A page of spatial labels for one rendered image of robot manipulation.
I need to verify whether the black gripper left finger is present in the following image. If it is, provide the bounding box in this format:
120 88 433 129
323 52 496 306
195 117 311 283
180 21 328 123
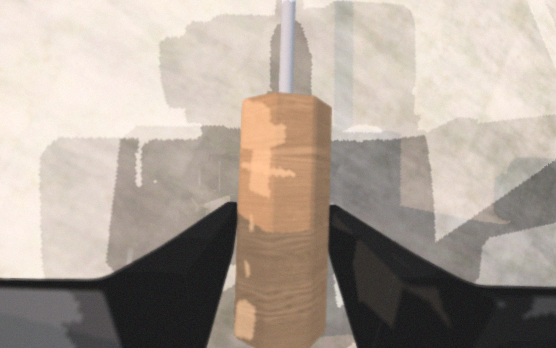
0 202 238 348

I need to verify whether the wooden-handled tool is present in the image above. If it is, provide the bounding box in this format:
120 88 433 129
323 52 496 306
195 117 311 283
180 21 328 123
234 0 332 348

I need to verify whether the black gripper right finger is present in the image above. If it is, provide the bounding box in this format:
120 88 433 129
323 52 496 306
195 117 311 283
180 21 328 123
328 205 556 348

